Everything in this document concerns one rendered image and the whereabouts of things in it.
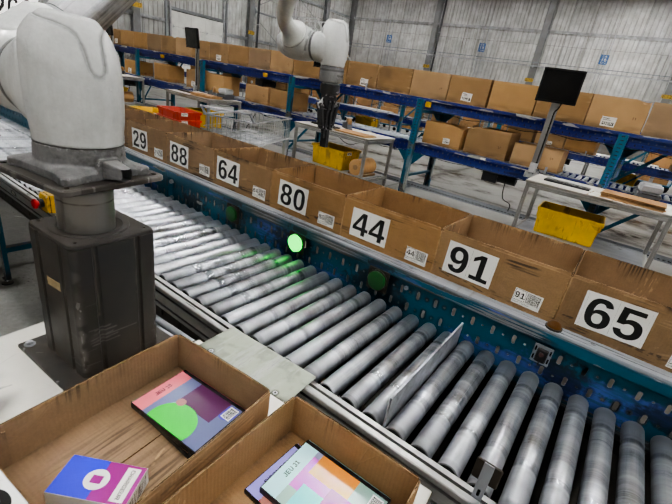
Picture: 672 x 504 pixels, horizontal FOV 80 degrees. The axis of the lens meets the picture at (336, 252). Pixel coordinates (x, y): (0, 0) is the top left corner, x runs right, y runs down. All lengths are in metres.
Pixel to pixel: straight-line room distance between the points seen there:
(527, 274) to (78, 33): 1.20
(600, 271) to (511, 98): 4.55
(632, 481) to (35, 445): 1.19
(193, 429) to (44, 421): 0.25
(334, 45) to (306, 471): 1.33
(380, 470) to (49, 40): 0.92
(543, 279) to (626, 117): 4.55
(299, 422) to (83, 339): 0.48
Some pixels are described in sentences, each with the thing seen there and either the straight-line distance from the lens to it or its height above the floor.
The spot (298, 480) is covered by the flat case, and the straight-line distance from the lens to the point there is 0.82.
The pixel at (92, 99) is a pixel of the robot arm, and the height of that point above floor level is 1.34.
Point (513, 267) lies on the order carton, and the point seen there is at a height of 1.01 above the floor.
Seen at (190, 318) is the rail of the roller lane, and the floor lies 0.71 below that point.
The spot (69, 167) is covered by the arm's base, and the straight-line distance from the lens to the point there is 0.89.
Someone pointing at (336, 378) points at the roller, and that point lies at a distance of 1.07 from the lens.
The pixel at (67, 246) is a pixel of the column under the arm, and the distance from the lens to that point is 0.91.
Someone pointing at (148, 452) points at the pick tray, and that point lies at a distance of 0.90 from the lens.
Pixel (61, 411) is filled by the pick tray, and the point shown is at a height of 0.81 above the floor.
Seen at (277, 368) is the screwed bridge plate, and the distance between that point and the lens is 1.07.
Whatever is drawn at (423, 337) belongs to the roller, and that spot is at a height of 0.74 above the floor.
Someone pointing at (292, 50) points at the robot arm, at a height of 1.51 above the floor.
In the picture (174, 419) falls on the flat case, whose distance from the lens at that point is 0.91.
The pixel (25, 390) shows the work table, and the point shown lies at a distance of 1.10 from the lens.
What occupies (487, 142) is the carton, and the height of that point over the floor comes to 0.98.
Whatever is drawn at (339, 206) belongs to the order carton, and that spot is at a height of 1.00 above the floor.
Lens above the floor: 1.44
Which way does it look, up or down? 23 degrees down
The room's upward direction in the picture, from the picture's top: 9 degrees clockwise
